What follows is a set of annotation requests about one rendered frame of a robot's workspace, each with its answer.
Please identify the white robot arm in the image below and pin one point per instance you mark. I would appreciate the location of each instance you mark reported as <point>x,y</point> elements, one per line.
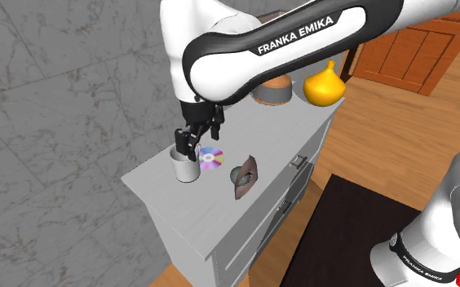
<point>218,71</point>

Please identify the grey pot with brown lid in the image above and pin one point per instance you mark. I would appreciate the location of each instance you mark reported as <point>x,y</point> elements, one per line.
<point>273,93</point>

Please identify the dark robot stand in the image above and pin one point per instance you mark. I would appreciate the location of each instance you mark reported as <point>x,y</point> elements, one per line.
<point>341,238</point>

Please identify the shiny compact disc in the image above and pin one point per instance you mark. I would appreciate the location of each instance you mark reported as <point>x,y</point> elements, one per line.
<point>213,159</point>

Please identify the yellow gourd-shaped vase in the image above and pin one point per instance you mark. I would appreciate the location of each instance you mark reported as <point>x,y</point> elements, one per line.
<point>323,87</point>

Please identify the orange wooden door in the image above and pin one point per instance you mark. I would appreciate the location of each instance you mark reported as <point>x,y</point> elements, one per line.
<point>409,55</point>

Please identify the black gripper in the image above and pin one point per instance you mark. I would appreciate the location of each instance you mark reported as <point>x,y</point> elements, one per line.
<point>198,113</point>

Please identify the grey chest of drawers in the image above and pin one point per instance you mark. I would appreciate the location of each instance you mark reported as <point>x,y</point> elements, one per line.
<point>198,206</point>

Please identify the white cup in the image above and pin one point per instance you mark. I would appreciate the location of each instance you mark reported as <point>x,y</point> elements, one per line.
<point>186,171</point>

